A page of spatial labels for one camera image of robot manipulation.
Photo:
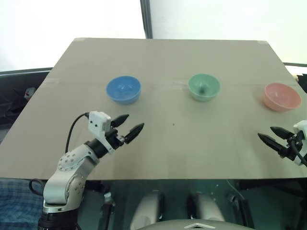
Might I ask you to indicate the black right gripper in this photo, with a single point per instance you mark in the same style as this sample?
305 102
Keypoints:
290 153

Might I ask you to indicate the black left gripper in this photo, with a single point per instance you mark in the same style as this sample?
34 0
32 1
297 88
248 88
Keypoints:
115 140

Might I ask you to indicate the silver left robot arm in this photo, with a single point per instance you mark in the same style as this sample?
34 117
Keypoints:
69 165

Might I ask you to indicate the blue bowl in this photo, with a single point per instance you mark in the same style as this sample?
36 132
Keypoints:
123 89

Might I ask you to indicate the red bowl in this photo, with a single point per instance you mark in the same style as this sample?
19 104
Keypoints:
281 97

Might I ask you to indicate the brown paper table cover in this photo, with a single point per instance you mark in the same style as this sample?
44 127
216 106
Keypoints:
168 148

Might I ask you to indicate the grey rounded robot leg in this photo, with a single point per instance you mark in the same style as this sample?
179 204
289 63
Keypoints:
148 208
209 207

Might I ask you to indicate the green bowl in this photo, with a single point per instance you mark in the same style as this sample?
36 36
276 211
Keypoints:
204 87

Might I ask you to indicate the small red white object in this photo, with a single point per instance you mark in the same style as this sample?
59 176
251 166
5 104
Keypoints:
30 92

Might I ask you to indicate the grey robot torso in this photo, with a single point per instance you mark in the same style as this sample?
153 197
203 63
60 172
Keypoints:
189 225

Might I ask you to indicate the blue plaid cloth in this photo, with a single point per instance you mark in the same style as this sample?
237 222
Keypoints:
16 206

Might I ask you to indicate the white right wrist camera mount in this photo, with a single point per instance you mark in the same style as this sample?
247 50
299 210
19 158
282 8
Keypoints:
302 127

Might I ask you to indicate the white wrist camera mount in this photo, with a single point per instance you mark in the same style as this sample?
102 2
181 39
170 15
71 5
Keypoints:
302 127
97 122

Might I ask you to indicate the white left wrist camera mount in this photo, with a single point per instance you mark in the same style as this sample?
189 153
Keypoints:
97 122

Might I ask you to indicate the dark vertical post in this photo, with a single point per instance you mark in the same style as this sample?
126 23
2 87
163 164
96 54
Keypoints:
146 19

